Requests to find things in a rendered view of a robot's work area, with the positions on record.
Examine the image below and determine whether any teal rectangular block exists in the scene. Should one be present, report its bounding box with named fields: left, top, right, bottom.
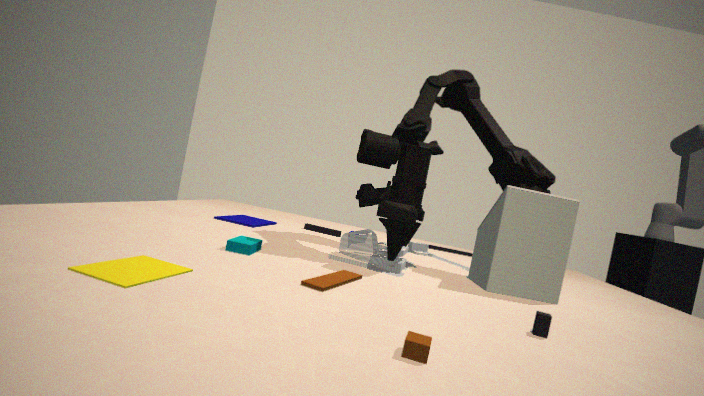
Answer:
left=225, top=236, right=262, bottom=256

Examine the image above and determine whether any brown flat rectangular plate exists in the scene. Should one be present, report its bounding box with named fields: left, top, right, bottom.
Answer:
left=300, top=270, right=363, bottom=292

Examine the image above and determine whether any small brown cube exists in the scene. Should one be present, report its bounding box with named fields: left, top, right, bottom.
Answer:
left=401, top=331, right=432, bottom=365

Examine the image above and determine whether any yellow flat plate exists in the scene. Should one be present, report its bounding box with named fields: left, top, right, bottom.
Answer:
left=68, top=255, right=193, bottom=289

